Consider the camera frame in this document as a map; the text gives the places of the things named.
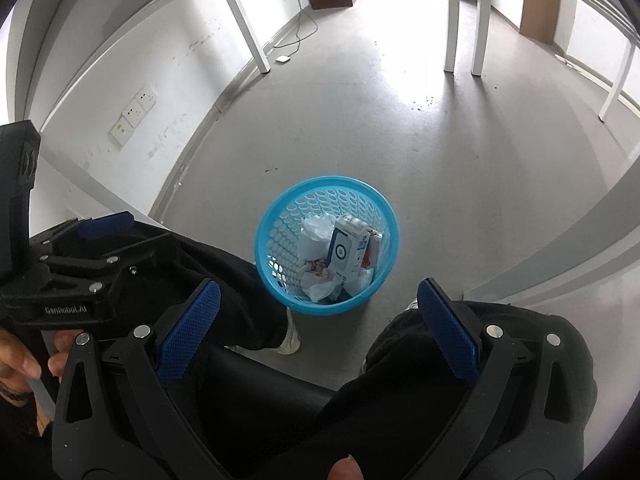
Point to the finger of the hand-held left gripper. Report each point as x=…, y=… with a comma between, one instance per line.
x=145, y=252
x=107, y=225

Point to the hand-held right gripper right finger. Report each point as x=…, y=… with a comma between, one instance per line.
x=445, y=327

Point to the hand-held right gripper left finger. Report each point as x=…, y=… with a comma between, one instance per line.
x=192, y=330

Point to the red snack wrapper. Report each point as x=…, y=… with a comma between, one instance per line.
x=372, y=250

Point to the white carton with blue print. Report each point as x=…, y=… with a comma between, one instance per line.
x=345, y=252

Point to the clear plastic bag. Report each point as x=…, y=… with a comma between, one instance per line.
x=320, y=287

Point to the blue plastic basket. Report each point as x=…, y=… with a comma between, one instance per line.
x=280, y=220

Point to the white paper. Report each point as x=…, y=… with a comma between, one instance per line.
x=320, y=224

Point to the person's left forearm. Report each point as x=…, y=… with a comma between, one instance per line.
x=20, y=435

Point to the person's left hand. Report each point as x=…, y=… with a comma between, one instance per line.
x=15, y=355

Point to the person's right hand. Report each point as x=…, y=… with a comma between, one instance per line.
x=344, y=469

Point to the black pants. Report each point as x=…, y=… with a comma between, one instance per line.
x=240, y=400

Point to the white socket with yellow sticker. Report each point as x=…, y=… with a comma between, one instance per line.
x=120, y=130

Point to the person's left white shoe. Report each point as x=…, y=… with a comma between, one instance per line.
x=290, y=335

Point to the white power adapter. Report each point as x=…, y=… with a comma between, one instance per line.
x=282, y=60

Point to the white table leg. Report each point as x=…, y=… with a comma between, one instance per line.
x=452, y=15
x=480, y=17
x=617, y=85
x=245, y=25

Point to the light brown wooden cabinet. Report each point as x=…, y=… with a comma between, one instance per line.
x=540, y=5

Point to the white wall socket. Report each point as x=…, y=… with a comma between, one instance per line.
x=146, y=96
x=132, y=111

